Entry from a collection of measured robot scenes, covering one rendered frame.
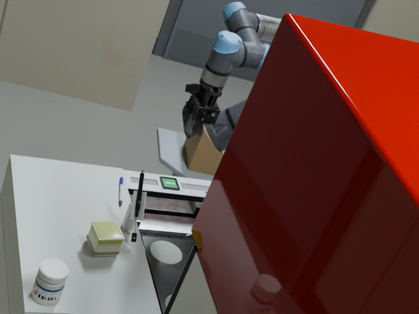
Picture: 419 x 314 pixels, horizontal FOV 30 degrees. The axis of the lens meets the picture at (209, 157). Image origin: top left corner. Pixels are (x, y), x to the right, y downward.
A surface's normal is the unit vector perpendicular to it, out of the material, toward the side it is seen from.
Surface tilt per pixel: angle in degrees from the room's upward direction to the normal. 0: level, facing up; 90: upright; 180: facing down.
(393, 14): 90
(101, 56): 90
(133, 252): 0
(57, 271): 0
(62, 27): 90
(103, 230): 0
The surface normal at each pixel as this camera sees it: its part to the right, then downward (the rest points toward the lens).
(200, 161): 0.11, 0.57
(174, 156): 0.33, -0.79
